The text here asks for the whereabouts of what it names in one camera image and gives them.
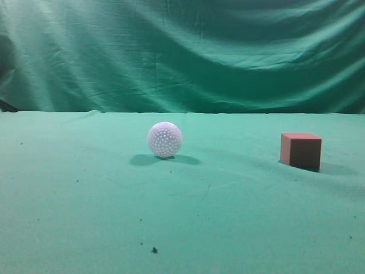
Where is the red cube block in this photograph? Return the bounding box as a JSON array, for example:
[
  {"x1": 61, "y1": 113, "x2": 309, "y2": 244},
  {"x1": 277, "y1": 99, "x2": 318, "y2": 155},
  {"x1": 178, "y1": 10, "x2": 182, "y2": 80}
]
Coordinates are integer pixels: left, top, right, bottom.
[{"x1": 280, "y1": 132, "x2": 322, "y2": 171}]

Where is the white dimpled golf ball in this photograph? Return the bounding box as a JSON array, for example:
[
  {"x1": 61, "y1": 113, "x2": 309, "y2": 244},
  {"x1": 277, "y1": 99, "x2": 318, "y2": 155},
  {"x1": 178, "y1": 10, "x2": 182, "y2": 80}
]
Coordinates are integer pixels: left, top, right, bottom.
[{"x1": 147, "y1": 122, "x2": 183, "y2": 158}]

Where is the green backdrop cloth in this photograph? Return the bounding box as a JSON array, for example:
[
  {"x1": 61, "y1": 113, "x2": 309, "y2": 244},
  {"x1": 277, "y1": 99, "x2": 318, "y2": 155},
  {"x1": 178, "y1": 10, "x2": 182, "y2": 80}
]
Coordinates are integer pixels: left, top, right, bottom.
[{"x1": 1, "y1": 1, "x2": 364, "y2": 114}]

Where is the green table cloth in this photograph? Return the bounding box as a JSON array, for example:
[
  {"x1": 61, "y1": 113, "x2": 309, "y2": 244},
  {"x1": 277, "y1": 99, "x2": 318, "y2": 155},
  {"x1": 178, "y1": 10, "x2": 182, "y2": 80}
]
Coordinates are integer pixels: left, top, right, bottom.
[{"x1": 1, "y1": 111, "x2": 364, "y2": 273}]

